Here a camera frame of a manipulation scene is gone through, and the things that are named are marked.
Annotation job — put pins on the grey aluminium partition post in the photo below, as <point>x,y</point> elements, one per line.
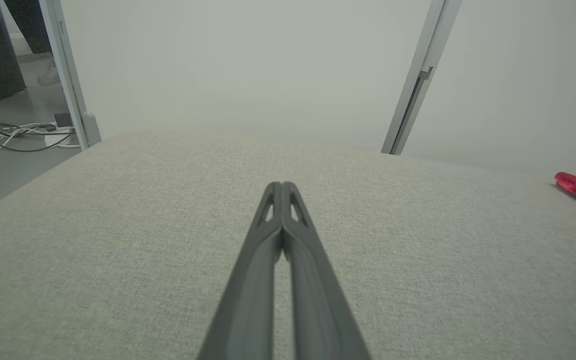
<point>423,65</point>
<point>65,65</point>

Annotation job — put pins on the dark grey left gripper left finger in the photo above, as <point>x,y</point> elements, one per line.
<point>248,300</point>

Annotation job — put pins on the white shoe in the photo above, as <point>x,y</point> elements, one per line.
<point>49,76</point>

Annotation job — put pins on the white power strip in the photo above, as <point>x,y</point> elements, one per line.
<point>60,137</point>

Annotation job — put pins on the black power adapter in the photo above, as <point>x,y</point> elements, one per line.
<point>63,120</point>

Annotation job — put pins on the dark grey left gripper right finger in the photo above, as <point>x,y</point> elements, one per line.
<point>318,300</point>

